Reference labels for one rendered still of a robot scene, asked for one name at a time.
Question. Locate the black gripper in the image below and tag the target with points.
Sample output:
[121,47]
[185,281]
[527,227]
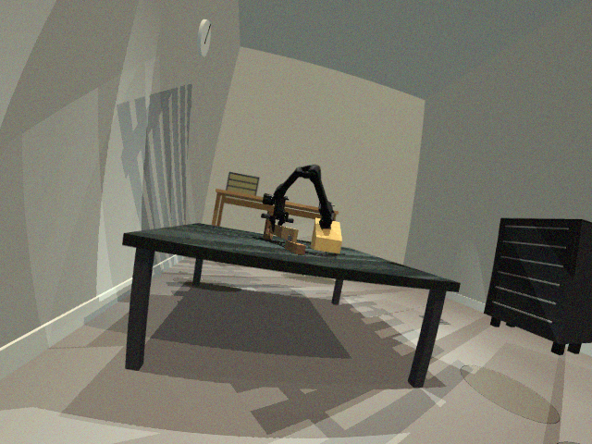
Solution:
[272,218]

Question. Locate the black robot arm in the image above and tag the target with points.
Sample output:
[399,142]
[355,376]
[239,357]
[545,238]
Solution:
[314,174]

